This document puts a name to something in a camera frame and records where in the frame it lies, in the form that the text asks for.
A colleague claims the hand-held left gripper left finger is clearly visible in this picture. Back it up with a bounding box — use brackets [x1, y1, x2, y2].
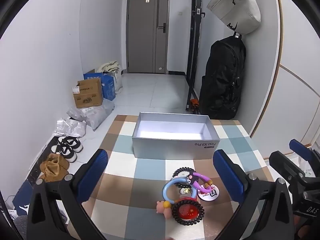
[27, 149, 108, 240]

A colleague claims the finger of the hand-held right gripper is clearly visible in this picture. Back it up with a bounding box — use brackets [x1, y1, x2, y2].
[269, 151, 307, 180]
[289, 139, 320, 170]

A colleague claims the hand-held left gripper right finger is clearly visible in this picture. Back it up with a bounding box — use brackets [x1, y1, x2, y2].
[212, 149, 295, 240]

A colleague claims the white round badge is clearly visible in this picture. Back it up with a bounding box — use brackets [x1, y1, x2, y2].
[197, 186, 220, 202]

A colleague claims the purple cartoon bracelet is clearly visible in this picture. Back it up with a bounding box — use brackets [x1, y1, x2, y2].
[184, 170, 213, 193]

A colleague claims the black beaded bracelet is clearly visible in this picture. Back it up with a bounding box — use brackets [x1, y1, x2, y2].
[171, 200, 202, 227]
[172, 167, 194, 188]

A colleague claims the red round badge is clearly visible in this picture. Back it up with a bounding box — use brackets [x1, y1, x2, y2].
[176, 201, 199, 222]

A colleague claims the silver cardboard box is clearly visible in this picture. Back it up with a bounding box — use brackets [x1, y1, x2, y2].
[132, 112, 221, 159]

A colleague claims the blue bracelet with pink pig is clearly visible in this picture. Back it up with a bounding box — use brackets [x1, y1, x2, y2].
[156, 177, 198, 218]

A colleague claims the white crumpled plastic bag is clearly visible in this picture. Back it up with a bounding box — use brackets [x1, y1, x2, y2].
[299, 156, 314, 178]

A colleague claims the black white sneaker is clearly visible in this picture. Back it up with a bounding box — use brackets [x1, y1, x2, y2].
[51, 144, 77, 163]
[58, 136, 83, 153]

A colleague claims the brown suede boot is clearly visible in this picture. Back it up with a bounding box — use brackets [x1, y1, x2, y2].
[40, 161, 68, 183]
[47, 153, 70, 170]

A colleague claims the silver parcel bag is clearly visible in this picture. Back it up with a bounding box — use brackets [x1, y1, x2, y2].
[54, 118, 87, 138]

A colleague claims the light grey parcel bag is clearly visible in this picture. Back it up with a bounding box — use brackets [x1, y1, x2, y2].
[67, 106, 95, 120]

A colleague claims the checkered tablecloth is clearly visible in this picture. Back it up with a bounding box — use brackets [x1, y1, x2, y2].
[67, 114, 278, 240]

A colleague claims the brown cardboard box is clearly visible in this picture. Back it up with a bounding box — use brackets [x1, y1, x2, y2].
[72, 77, 104, 109]

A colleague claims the blue shoe box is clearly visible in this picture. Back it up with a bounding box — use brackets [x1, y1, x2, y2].
[12, 180, 34, 217]

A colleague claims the blue cardboard box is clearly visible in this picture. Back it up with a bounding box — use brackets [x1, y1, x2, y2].
[84, 72, 116, 101]

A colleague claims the white plastic sack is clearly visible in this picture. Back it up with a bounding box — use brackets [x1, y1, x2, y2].
[110, 70, 123, 94]

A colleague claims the white wardrobe door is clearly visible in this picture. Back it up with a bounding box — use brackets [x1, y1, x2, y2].
[250, 0, 320, 153]

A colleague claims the black backpack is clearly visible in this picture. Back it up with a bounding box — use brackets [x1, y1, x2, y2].
[199, 35, 247, 120]

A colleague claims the black metal rack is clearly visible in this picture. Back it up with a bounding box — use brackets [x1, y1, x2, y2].
[185, 0, 206, 113]

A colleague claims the grey door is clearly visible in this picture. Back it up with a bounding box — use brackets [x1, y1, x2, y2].
[127, 0, 171, 74]

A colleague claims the white canvas bag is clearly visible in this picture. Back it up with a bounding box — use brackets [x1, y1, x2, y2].
[206, 0, 261, 35]

